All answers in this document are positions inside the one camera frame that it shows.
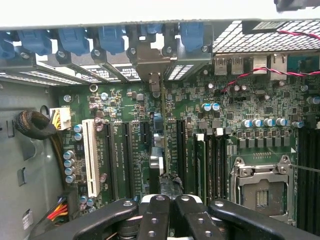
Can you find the white pci expansion slot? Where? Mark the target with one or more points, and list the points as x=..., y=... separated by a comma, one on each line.
x=90, y=157

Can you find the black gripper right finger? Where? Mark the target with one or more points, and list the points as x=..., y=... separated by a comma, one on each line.
x=197, y=222

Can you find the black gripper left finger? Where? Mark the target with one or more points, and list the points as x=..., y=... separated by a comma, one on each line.
x=155, y=222

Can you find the green motherboard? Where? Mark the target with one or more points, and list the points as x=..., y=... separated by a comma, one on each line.
x=250, y=105

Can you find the blue slot retention clip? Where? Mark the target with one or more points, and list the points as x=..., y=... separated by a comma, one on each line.
x=6, y=48
x=73, y=41
x=191, y=35
x=111, y=40
x=151, y=28
x=34, y=42

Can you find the black ram slot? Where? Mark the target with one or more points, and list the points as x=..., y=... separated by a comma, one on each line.
x=217, y=167
x=301, y=187
x=210, y=167
x=224, y=167
x=309, y=187
x=317, y=187

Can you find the black open pc case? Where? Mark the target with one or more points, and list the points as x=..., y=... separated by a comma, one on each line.
x=25, y=155

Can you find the white power connector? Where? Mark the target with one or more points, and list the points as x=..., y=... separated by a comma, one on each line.
x=61, y=118

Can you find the metal cpu socket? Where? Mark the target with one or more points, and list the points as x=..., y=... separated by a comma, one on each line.
x=260, y=182

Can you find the black long expansion slot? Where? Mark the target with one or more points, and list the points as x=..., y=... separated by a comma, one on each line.
x=128, y=160
x=181, y=150
x=110, y=162

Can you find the thin metal locking lever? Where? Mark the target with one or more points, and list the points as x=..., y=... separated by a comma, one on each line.
x=306, y=168

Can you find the black short expansion slot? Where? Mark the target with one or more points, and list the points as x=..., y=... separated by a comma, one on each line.
x=144, y=132

